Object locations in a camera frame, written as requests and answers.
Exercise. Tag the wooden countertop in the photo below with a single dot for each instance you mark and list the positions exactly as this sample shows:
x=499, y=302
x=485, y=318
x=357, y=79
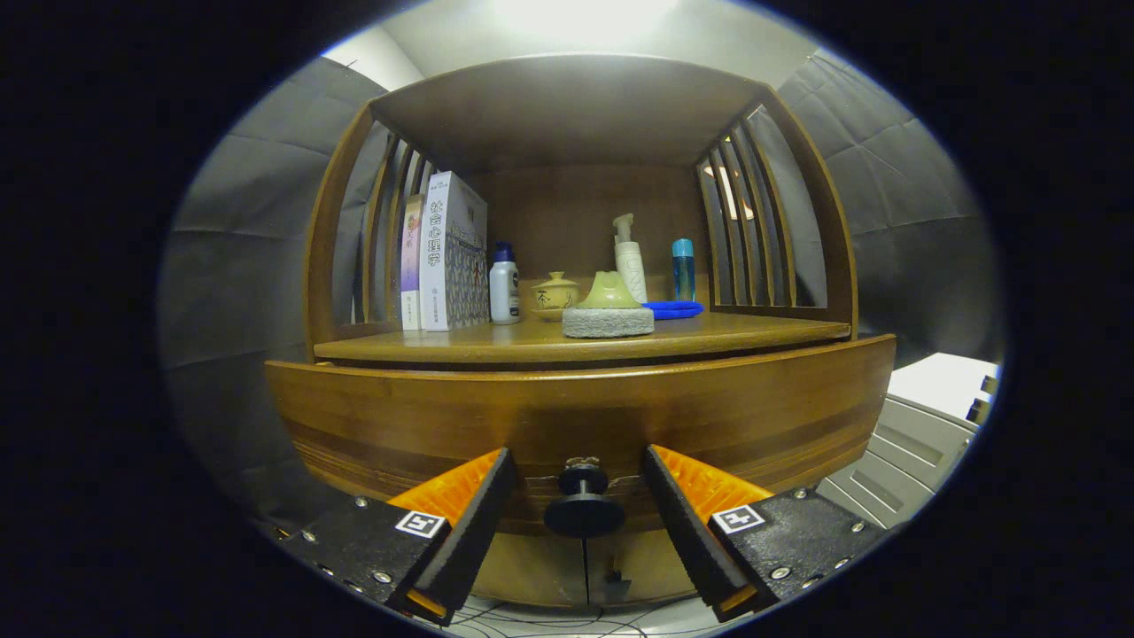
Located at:
x=496, y=341

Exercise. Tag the blue folded cloth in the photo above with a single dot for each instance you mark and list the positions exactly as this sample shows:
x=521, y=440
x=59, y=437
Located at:
x=678, y=309

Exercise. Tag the thin purple book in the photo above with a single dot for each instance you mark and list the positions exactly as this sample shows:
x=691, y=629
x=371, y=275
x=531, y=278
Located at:
x=411, y=266

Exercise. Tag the wooden cabinet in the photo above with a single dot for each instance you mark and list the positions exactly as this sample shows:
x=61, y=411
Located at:
x=567, y=106

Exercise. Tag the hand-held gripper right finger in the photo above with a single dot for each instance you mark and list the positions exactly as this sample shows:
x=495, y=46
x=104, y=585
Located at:
x=687, y=532

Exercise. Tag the clear blue bottle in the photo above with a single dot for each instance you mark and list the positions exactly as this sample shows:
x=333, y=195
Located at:
x=683, y=275

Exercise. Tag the white drawer cabinet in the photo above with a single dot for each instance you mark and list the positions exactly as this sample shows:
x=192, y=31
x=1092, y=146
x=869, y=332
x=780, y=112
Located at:
x=904, y=443

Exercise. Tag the thick white book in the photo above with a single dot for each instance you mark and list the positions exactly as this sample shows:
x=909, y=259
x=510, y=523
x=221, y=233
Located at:
x=456, y=257

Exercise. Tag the wooden drawer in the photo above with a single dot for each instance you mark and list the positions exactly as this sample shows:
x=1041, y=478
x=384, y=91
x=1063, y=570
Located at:
x=620, y=408

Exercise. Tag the yellow lidded ceramic teacup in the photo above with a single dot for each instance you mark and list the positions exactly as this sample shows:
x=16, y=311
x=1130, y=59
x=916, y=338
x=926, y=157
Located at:
x=551, y=297

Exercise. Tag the white pump bottle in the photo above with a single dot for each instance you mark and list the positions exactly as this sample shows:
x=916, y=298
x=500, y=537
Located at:
x=631, y=261

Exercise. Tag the white bottle blue cap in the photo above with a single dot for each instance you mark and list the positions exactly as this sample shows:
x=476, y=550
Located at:
x=504, y=292

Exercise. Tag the wooden cabinet door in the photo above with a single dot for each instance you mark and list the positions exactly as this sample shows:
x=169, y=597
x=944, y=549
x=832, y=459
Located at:
x=532, y=567
x=642, y=558

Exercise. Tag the black drawer knob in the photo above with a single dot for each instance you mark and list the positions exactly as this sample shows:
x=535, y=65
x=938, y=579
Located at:
x=583, y=514

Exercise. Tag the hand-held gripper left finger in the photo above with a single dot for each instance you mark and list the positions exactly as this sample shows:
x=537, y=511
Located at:
x=474, y=532

